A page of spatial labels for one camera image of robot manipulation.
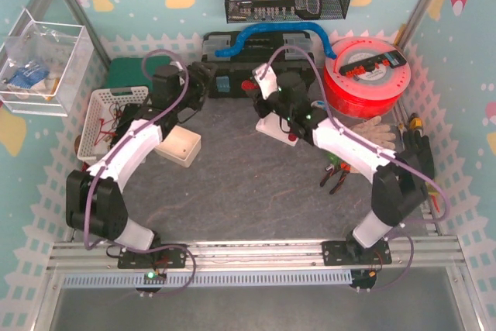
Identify solder wire spool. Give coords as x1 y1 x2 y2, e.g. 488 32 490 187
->
312 101 326 110

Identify yellow black screwdriver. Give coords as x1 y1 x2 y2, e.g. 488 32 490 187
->
398 113 423 133

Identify aluminium linear rail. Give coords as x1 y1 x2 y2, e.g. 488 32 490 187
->
47 236 465 273

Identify grey slotted cable duct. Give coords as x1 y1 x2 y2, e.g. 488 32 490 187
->
63 269 353 289

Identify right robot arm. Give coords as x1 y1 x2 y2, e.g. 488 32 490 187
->
243 62 441 265

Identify white peg base plate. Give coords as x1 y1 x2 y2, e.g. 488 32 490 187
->
256 113 298 147

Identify red filament spool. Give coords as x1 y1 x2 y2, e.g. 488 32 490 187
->
323 36 412 119

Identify blue corrugated hose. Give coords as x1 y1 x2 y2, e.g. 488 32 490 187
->
215 22 339 60

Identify black yellow work glove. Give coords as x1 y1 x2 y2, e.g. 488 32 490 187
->
402 129 435 179

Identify black plastic toolbox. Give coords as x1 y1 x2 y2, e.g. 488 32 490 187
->
201 31 313 98

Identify green plastic water tap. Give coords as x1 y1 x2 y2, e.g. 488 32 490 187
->
328 153 342 166

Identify white perforated plastic basket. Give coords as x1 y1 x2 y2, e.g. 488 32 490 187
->
77 86 149 165

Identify black battery holder box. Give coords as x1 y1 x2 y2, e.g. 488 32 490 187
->
115 103 141 134

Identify white cotton work glove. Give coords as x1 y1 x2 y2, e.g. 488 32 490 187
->
351 116 396 150

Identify clear acrylic wall box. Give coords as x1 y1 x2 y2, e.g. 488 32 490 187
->
1 9 94 117

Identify orange black pliers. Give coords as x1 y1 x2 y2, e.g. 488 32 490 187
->
319 163 354 195

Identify green plastic tool case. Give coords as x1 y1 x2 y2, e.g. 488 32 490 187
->
102 56 171 91

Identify blue white glove in box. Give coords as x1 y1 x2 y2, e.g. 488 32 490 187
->
8 63 50 91

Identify white tray with springs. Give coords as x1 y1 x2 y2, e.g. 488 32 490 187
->
154 125 202 168

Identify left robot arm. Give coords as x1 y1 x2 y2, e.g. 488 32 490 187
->
65 50 217 253

